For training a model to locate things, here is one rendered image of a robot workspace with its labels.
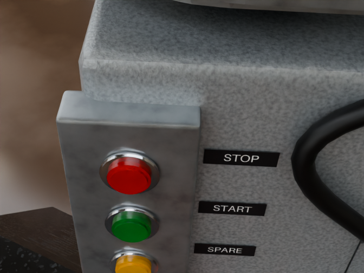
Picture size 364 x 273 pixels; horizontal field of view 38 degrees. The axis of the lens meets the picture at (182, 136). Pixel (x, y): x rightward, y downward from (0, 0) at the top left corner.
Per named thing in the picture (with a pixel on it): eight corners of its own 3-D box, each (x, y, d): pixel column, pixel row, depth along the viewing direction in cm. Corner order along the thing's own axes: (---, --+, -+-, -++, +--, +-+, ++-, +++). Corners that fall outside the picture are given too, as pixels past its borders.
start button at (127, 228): (151, 232, 36) (151, 208, 34) (150, 245, 35) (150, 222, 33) (114, 230, 36) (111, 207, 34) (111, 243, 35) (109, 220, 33)
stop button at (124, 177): (151, 184, 32) (151, 155, 31) (150, 197, 32) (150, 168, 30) (109, 182, 32) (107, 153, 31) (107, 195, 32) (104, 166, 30)
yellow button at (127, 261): (151, 271, 40) (151, 252, 38) (150, 284, 39) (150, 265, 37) (117, 269, 40) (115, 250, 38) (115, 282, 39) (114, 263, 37)
